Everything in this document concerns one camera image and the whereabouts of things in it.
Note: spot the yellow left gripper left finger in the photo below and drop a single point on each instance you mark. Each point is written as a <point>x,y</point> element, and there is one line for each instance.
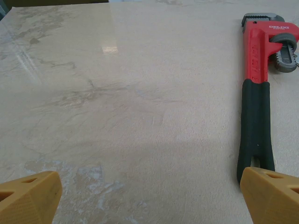
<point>28,198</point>

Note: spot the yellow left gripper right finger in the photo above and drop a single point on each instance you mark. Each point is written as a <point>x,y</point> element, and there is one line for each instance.
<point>271,200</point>

